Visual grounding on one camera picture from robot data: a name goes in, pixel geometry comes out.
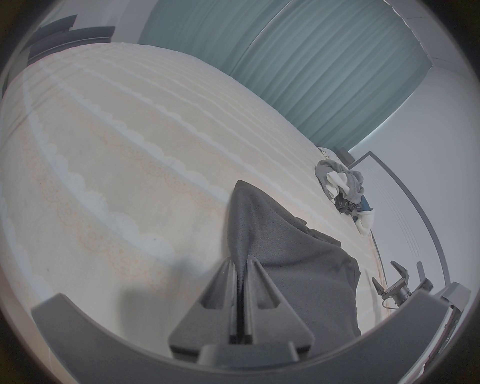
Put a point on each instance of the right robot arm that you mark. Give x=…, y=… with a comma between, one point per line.
x=455, y=294

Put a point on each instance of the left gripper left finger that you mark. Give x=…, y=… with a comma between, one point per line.
x=202, y=322

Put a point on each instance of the bed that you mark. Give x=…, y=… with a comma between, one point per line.
x=131, y=168

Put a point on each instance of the black chest of drawers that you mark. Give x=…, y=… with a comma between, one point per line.
x=75, y=39

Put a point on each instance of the blue-green curtain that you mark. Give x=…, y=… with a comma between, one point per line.
x=337, y=75
x=206, y=30

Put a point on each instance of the black polo shirt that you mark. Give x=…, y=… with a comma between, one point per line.
x=300, y=270

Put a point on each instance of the white printed pillow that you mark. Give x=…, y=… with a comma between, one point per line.
x=330, y=153

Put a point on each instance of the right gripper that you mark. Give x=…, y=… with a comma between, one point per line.
x=399, y=290

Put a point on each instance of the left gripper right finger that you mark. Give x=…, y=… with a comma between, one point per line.
x=277, y=322

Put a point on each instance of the grey bedside table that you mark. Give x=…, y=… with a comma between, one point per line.
x=345, y=155

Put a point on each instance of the pile of clothes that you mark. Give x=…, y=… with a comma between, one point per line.
x=345, y=183

